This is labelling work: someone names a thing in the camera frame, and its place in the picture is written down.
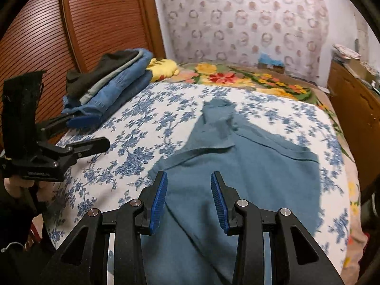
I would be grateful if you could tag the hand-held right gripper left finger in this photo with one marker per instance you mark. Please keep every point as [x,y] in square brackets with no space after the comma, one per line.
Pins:
[158,202]

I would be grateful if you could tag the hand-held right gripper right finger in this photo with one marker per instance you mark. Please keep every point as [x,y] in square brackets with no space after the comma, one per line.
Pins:
[218,202]

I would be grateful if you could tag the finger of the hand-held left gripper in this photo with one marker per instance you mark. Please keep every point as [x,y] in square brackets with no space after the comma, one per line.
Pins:
[84,121]
[89,147]

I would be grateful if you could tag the teal sweater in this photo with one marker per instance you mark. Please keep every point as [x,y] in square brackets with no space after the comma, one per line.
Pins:
[237,169]

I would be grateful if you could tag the person's left hand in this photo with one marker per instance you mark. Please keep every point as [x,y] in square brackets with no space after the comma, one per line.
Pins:
[13,188]

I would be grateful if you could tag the grey-green folded garment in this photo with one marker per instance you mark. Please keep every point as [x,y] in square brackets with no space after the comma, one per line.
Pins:
[107,80]

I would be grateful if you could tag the black folded garment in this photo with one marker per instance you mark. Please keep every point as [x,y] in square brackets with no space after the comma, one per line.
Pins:
[89,72]

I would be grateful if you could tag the stack of folded clothes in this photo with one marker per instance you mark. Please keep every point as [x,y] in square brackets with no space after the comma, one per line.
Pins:
[118,86]

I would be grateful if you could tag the dark blue folded jeans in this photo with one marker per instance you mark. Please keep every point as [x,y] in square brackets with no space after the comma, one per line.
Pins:
[130,95]

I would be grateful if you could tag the blue floral white bedsheet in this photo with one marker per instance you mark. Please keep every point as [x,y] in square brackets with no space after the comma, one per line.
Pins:
[154,115]

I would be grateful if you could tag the ribbed wooden headboard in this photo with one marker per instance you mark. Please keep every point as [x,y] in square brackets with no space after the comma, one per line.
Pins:
[44,35]

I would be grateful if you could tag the yellow plush toy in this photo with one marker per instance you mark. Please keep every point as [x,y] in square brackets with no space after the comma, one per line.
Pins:
[163,68]

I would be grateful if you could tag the colourful flower blanket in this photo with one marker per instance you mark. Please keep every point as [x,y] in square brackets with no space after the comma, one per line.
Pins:
[231,77]

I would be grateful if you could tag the wooden cabinet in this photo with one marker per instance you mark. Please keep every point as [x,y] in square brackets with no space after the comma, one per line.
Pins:
[353,107]

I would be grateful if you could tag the cardboard box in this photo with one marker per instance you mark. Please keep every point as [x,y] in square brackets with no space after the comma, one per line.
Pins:
[360,68]

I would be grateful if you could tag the patterned cloth pile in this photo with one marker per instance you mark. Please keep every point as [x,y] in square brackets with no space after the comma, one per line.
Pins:
[346,52]

